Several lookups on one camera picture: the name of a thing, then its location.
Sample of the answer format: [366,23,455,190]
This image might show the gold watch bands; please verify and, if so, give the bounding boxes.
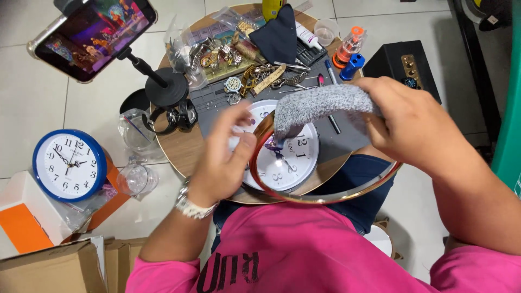
[240,64,263,98]

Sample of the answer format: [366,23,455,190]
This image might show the white clock face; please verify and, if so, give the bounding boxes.
[228,99,320,193]

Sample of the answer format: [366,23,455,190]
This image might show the white glue bottle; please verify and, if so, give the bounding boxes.
[295,21,323,51]

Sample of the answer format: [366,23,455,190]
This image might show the blue shorts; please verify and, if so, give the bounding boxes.
[210,154,396,253]

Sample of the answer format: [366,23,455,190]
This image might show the silver wrist watch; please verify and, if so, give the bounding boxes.
[174,183,220,221]

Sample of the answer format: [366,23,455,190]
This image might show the yellow container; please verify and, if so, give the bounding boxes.
[262,0,287,23]

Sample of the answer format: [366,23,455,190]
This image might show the black round lid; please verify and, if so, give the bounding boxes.
[119,88,152,115]

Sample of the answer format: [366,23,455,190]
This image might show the brown watch strap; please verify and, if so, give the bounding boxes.
[252,64,287,97]

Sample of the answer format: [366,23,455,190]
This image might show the brown cardboard box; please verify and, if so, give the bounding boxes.
[0,237,148,293]

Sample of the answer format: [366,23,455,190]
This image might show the round wooden table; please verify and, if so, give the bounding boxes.
[149,3,364,205]

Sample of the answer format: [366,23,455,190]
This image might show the black speaker box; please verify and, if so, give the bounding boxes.
[361,40,442,105]

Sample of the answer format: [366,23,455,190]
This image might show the crumpled clear plastic wrap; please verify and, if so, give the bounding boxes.
[51,183,119,233]

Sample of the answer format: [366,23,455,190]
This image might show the small clear plastic cup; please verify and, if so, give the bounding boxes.
[314,18,340,47]

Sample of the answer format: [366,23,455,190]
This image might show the teal watch face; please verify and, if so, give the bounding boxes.
[223,77,243,95]

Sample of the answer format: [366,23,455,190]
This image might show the green bin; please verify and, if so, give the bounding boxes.
[490,0,521,200]

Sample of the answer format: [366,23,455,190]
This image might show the black furniture frame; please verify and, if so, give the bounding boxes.
[448,0,513,143]

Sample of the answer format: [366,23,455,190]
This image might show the person's left hand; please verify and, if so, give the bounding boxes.
[188,101,258,203]

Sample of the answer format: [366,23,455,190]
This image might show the grey fuzzy cloth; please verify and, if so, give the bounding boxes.
[274,84,383,143]

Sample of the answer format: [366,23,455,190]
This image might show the orange and white box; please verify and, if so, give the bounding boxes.
[0,157,131,255]

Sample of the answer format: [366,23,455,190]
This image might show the black phone stand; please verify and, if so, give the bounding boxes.
[117,47,190,108]

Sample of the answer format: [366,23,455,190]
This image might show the clear plastic jar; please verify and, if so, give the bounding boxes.
[116,157,160,197]
[117,109,157,152]

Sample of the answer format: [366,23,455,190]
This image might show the person's right hand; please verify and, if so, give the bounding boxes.
[351,76,465,178]

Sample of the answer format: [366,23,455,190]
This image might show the silver metal watch band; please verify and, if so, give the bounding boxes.
[271,72,309,90]

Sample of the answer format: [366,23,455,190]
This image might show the silver tweezers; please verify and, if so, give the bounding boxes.
[274,61,312,73]

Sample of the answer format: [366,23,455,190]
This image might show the orange clear watch tool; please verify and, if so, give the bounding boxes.
[332,26,368,70]

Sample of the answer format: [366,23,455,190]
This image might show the smartphone in clear case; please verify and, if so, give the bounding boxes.
[27,0,158,84]

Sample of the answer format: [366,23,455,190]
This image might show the black digital watch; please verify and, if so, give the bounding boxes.
[142,100,199,136]

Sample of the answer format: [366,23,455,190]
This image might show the clear plastic bags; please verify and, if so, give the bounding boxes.
[164,6,261,91]

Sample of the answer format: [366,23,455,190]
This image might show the blue wall clock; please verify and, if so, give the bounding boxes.
[32,129,108,203]

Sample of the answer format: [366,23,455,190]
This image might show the white stool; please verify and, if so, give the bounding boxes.
[363,216,404,261]

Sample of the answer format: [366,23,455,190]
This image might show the pile of metal watches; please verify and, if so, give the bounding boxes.
[188,36,245,70]

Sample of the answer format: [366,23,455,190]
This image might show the black bit case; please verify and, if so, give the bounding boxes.
[296,39,329,67]

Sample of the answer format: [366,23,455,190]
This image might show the gold round clock frame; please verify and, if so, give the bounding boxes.
[249,111,404,205]

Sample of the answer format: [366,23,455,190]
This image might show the blue pen tool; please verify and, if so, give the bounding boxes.
[324,59,339,85]

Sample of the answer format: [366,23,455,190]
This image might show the blue cylinder tool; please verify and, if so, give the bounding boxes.
[339,53,366,81]

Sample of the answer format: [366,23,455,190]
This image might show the navy cloth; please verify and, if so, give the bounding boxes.
[249,4,298,66]

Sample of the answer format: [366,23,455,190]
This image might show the pink shirt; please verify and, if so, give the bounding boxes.
[125,202,521,293]

